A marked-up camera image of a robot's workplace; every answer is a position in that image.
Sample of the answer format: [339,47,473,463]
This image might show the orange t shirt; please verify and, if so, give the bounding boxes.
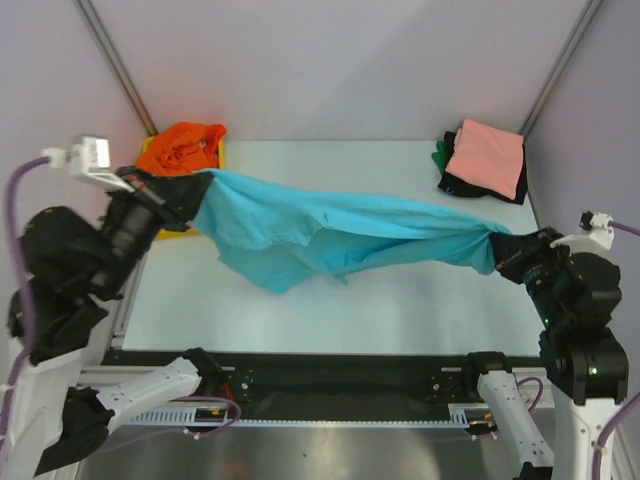
[135,122,227,177]

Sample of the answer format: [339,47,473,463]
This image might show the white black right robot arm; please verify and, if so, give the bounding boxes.
[461,215,639,479]

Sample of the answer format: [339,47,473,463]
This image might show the folded green t shirt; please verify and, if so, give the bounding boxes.
[431,140,449,174]

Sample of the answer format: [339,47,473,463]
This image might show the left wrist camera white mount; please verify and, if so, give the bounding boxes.
[41,134,134,192]

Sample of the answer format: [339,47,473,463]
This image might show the folded black t shirt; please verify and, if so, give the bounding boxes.
[437,131,528,205]

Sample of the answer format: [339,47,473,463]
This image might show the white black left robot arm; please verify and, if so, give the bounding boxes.
[1,168,223,479]

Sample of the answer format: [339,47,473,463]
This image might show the black mounting base plate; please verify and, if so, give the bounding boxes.
[102,349,531,424]

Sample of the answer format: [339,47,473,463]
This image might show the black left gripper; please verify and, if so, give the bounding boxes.
[95,162,218,293]

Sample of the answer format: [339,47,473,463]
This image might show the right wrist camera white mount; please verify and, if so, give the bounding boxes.
[550,210,615,256]

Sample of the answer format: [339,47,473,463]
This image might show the white slotted cable duct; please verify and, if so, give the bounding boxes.
[122,403,495,431]

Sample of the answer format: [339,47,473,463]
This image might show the light blue t shirt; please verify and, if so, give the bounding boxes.
[194,170,508,294]

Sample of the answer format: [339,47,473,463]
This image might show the yellow plastic bin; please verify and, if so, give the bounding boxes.
[139,135,227,242]

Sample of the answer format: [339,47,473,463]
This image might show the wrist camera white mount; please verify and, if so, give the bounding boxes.
[41,134,134,192]
[550,210,615,256]

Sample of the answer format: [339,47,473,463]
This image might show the folded pink t shirt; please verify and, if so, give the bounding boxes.
[446,118,524,199]

